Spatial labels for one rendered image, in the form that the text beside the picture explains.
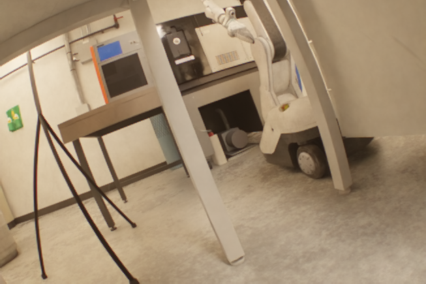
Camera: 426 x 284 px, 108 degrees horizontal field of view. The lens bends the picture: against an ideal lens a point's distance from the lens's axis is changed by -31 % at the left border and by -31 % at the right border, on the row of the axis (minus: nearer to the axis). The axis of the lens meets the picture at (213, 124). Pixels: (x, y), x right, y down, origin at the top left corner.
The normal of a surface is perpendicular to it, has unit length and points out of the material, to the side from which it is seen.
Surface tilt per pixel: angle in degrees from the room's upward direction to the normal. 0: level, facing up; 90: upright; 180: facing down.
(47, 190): 90
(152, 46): 90
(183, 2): 90
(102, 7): 90
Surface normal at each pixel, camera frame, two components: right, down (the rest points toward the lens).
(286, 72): 0.40, 0.41
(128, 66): 0.25, -0.07
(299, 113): -0.59, -0.36
